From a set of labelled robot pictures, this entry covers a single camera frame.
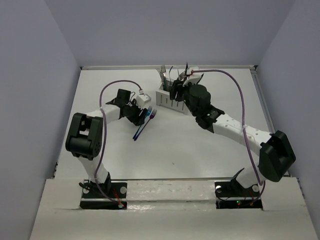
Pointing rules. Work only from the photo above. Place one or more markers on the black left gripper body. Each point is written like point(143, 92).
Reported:
point(133, 112)

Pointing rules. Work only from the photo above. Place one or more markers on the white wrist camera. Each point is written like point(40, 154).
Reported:
point(142, 100)
point(192, 78)

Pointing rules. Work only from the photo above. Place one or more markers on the silver knife black speckled handle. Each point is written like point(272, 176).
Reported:
point(186, 67)

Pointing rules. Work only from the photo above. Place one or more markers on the purple iridescent fork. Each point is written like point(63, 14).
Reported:
point(151, 116)

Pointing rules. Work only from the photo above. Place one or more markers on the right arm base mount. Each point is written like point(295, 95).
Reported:
point(242, 198)

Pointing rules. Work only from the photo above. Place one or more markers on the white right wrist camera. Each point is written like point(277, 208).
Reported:
point(192, 78)

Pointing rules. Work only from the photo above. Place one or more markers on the plain silver fork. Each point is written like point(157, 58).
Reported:
point(163, 68)

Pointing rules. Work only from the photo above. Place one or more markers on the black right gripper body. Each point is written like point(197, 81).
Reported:
point(183, 91)

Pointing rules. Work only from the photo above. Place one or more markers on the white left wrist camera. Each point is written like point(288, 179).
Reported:
point(142, 100)

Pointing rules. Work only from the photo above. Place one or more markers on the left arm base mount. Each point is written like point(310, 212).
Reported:
point(113, 199)

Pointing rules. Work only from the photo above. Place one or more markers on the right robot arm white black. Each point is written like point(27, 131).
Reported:
point(270, 154)

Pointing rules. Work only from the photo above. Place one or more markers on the white perforated utensil caddy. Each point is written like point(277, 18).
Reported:
point(163, 99)

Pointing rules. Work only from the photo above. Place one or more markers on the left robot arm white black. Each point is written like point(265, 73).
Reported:
point(87, 135)

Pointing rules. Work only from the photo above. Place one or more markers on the silver fork black riveted handle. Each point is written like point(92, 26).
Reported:
point(182, 76)

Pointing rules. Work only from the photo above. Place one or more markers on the silver fork teal marbled handle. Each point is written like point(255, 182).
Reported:
point(162, 77)

